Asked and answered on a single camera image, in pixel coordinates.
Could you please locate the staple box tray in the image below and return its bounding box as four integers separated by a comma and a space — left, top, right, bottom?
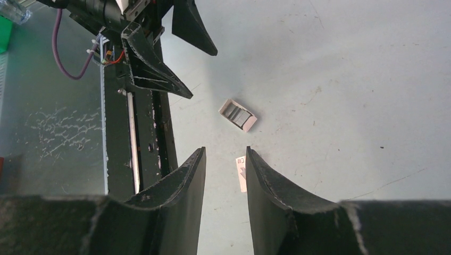
219, 99, 257, 132

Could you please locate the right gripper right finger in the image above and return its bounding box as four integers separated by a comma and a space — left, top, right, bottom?
246, 147, 450, 254

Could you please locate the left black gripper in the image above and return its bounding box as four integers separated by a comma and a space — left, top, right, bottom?
40, 0, 218, 99

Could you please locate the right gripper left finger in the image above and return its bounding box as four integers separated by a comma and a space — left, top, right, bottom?
1, 147, 206, 254

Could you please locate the white staple box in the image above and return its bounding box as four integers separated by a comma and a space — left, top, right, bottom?
236, 156, 247, 193

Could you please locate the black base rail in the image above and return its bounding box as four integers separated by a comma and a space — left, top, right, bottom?
102, 37, 178, 201

